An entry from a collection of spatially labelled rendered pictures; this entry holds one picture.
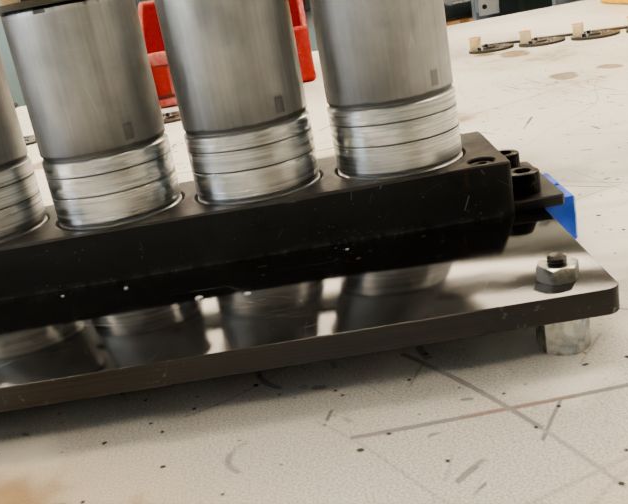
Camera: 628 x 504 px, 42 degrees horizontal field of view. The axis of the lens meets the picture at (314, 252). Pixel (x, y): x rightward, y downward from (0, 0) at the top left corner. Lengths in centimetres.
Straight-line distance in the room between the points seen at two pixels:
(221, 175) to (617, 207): 9
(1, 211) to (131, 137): 3
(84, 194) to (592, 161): 13
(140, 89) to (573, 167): 12
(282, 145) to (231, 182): 1
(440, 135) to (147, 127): 5
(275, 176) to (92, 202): 3
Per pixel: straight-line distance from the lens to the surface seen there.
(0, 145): 17
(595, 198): 20
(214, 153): 15
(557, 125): 27
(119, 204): 16
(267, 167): 15
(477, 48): 48
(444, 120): 15
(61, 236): 16
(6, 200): 17
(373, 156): 15
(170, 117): 44
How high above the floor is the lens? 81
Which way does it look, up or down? 18 degrees down
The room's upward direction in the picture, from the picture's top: 11 degrees counter-clockwise
